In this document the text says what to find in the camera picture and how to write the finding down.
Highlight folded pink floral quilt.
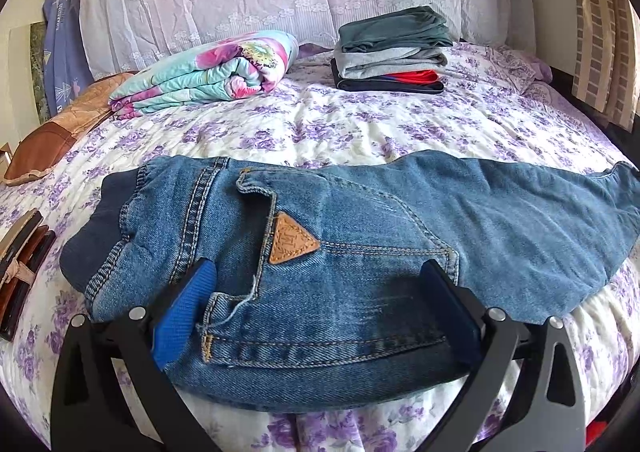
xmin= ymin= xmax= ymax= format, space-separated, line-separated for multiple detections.
xmin=109 ymin=30 xmax=300 ymax=120

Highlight blue patterned cloth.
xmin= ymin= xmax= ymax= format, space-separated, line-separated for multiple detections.
xmin=42 ymin=0 xmax=97 ymax=117

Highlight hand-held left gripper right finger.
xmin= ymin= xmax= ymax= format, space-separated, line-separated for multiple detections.
xmin=420 ymin=259 xmax=586 ymax=452

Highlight folded teal garment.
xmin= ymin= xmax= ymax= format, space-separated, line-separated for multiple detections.
xmin=337 ymin=6 xmax=453 ymax=55

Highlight beige checked curtain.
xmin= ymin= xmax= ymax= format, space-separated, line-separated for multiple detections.
xmin=570 ymin=0 xmax=640 ymax=130

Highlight brown and black leather belt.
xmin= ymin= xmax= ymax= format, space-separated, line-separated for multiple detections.
xmin=0 ymin=208 xmax=57 ymax=342

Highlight folded grey garment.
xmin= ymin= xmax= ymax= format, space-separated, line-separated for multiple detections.
xmin=334 ymin=46 xmax=448 ymax=80

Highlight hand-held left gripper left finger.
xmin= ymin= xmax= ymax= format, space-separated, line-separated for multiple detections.
xmin=50 ymin=257 xmax=221 ymax=452

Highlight purple floral bedspread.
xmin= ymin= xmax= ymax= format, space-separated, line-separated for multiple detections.
xmin=0 ymin=42 xmax=640 ymax=452

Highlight brown cushion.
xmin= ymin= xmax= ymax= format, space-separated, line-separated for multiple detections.
xmin=5 ymin=72 xmax=137 ymax=186

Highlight green framed picture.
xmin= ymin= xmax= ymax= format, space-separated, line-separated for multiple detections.
xmin=29 ymin=22 xmax=52 ymax=112

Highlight folded red garment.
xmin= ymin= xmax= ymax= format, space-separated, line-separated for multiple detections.
xmin=382 ymin=70 xmax=443 ymax=85

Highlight blue denim pants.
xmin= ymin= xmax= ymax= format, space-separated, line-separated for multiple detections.
xmin=59 ymin=150 xmax=640 ymax=415

